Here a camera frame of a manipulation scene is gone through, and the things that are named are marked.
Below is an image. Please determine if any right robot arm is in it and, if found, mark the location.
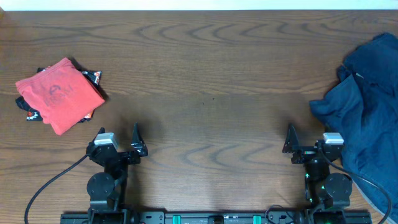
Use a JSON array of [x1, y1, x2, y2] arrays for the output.
[[282, 124, 352, 224]]

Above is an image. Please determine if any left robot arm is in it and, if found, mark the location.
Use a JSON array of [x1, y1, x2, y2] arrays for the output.
[[86, 123, 148, 224]]

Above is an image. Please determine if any navy blue clothes pile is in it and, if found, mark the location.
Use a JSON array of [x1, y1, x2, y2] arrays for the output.
[[309, 33, 397, 223]]

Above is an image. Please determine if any red folded garment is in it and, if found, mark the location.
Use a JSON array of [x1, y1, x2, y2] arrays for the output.
[[16, 58, 105, 135]]

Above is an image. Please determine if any right black cable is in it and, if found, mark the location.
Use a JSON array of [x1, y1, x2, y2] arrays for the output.
[[317, 146, 392, 224]]

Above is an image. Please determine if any black cable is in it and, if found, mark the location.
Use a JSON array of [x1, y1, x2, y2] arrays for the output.
[[24, 153, 91, 224], [317, 146, 392, 224]]

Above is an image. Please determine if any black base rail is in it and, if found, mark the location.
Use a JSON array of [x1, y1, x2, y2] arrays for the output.
[[60, 209, 372, 224]]

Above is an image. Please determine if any left black cable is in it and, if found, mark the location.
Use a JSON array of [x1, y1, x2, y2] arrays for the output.
[[24, 153, 91, 224]]

